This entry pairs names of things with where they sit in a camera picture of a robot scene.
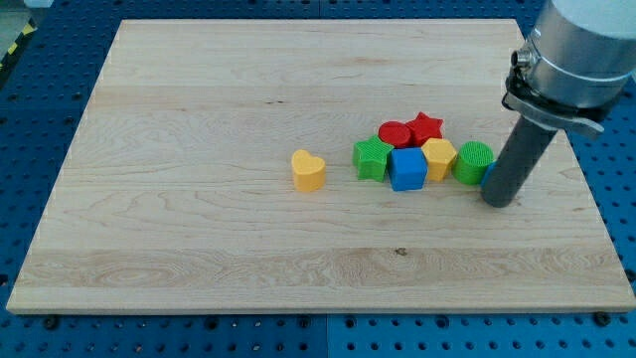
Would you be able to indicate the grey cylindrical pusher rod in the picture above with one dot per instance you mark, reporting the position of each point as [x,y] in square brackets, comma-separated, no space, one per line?
[522,151]

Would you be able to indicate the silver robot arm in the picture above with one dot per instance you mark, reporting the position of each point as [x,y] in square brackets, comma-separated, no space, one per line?
[569,73]

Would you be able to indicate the yellow hexagon block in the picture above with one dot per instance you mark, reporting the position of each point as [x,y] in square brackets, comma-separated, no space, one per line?
[440,155]

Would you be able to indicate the blue block behind rod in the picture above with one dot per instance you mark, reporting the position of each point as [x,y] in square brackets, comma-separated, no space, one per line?
[487,174]

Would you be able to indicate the green cylinder block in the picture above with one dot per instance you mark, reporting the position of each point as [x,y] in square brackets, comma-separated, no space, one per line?
[472,161]

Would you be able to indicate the red star block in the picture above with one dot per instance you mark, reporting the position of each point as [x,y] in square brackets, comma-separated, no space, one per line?
[424,127]

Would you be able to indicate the blue cube block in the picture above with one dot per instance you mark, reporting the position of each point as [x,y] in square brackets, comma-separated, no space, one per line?
[407,169]

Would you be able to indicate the red cylinder block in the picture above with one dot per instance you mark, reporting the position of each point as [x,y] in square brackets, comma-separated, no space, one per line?
[395,133]

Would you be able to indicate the green star block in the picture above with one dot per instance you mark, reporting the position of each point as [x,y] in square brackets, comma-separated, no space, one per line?
[370,157]

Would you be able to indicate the yellow heart block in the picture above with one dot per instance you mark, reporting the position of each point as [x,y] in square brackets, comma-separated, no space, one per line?
[308,171]

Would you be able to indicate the wooden board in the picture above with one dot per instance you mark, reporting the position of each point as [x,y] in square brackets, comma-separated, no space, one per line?
[176,195]

